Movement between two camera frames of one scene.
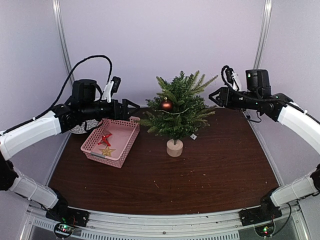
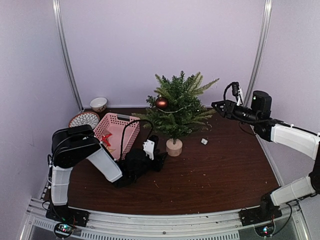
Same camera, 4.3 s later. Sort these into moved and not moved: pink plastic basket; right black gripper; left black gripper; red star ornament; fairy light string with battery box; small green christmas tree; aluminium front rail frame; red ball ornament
Moved: left black gripper; red ball ornament; right black gripper; fairy light string with battery box
Not moved: aluminium front rail frame; pink plastic basket; small green christmas tree; red star ornament
